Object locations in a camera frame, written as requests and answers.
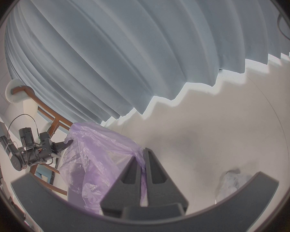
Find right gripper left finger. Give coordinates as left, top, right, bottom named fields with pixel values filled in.
left=100, top=150, right=143, bottom=218

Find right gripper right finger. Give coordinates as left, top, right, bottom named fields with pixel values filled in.
left=144, top=148, right=189, bottom=213

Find purple plastic bag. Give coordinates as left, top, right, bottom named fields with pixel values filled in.
left=60, top=122, right=148, bottom=214

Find crumpled white paper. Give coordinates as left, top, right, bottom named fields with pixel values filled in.
left=216, top=169, right=255, bottom=204

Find pale blue curtain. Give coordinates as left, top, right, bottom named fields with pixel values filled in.
left=4, top=0, right=290, bottom=125

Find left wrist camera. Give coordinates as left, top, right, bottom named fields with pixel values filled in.
left=38, top=132, right=52, bottom=150

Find black cable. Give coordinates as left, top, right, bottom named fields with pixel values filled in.
left=8, top=114, right=38, bottom=140

